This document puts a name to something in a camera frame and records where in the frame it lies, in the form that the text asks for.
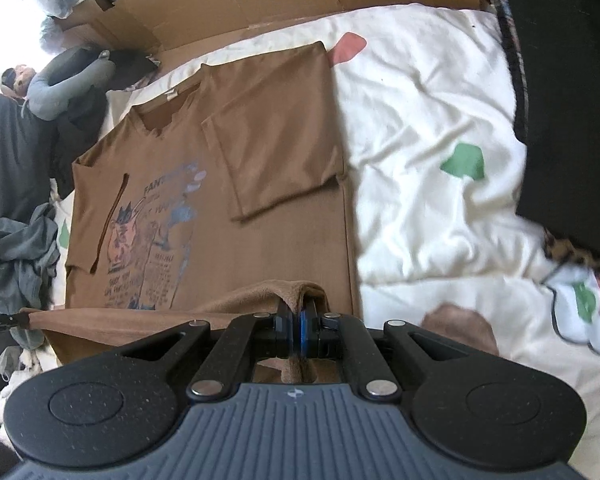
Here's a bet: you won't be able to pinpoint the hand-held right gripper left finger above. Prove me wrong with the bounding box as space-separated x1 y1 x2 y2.
122 300 295 402

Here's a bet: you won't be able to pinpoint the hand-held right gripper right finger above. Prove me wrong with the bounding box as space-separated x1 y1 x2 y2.
300 310 468 402

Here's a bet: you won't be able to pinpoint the brown printed t-shirt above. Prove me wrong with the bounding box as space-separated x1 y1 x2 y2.
17 40 363 386

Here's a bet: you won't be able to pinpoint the spotted fuzzy blanket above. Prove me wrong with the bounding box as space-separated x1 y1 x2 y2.
0 345 56 441

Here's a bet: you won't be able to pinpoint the grey-blue pants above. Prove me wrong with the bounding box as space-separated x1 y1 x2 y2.
0 202 61 351

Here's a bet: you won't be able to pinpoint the dark grey pillow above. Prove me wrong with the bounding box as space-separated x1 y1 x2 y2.
0 90 76 311

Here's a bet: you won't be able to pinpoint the grey neck pillow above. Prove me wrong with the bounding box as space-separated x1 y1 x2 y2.
22 47 116 121

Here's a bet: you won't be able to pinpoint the small doll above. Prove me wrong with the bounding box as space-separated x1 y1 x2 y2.
0 65 38 101

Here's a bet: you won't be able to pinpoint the cream bear printed blanket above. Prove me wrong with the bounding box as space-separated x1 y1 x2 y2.
45 2 600 480

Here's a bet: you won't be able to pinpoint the black crumpled garment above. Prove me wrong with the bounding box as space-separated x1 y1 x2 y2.
50 50 161 196

